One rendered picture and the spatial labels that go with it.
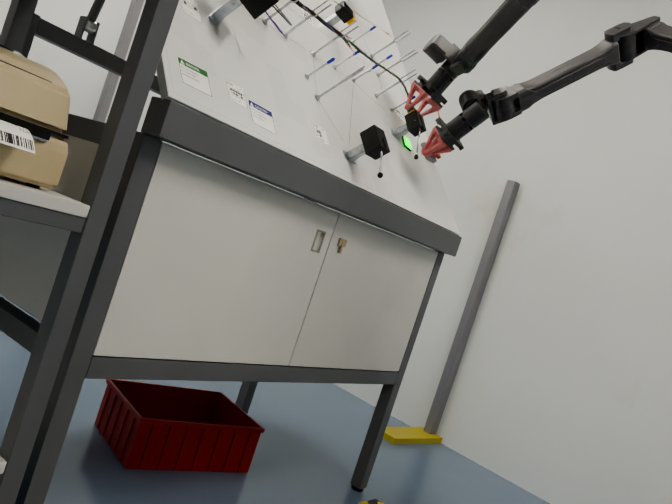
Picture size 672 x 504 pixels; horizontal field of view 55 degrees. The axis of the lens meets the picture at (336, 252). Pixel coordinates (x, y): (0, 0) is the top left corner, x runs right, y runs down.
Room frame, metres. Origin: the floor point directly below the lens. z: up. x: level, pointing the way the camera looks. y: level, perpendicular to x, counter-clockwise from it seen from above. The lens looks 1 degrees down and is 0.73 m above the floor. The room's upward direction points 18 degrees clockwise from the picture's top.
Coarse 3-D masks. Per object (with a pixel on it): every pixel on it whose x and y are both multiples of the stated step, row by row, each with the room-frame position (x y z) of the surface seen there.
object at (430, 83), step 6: (438, 72) 1.85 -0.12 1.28; (420, 78) 1.85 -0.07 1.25; (432, 78) 1.85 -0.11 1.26; (438, 78) 1.84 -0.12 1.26; (444, 78) 1.84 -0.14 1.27; (450, 78) 1.86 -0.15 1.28; (426, 84) 1.83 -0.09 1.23; (432, 84) 1.85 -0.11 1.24; (438, 84) 1.84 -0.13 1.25; (444, 84) 1.85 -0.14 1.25; (432, 90) 1.84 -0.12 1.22; (438, 90) 1.85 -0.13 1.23; (444, 90) 1.87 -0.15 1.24; (444, 102) 1.89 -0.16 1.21
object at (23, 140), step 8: (0, 120) 0.89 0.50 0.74; (0, 128) 0.87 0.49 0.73; (8, 128) 0.89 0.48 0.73; (16, 128) 0.90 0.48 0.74; (24, 128) 0.92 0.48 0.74; (0, 136) 0.87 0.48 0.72; (8, 136) 0.88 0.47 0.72; (16, 136) 0.89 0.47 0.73; (24, 136) 0.90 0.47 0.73; (8, 144) 0.87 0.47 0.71; (16, 144) 0.88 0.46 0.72; (24, 144) 0.90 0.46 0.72; (32, 144) 0.91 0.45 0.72; (32, 152) 0.90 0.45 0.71
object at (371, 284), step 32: (352, 224) 1.62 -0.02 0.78; (352, 256) 1.65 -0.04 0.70; (384, 256) 1.77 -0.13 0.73; (416, 256) 1.91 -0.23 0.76; (320, 288) 1.58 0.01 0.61; (352, 288) 1.69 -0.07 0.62; (384, 288) 1.82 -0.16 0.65; (416, 288) 1.96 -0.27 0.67; (320, 320) 1.62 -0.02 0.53; (352, 320) 1.73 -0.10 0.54; (384, 320) 1.86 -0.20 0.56; (320, 352) 1.65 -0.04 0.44; (352, 352) 1.77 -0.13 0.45; (384, 352) 1.91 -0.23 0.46
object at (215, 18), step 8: (232, 0) 1.27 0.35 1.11; (240, 0) 1.25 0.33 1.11; (248, 0) 1.24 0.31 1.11; (256, 0) 1.24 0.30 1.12; (264, 0) 1.24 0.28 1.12; (272, 0) 1.24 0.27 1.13; (224, 8) 1.28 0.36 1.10; (232, 8) 1.28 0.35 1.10; (248, 8) 1.25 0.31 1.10; (256, 8) 1.25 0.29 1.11; (264, 8) 1.25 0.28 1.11; (216, 16) 1.30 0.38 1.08; (224, 16) 1.29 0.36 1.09; (256, 16) 1.26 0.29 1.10; (216, 24) 1.30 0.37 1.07
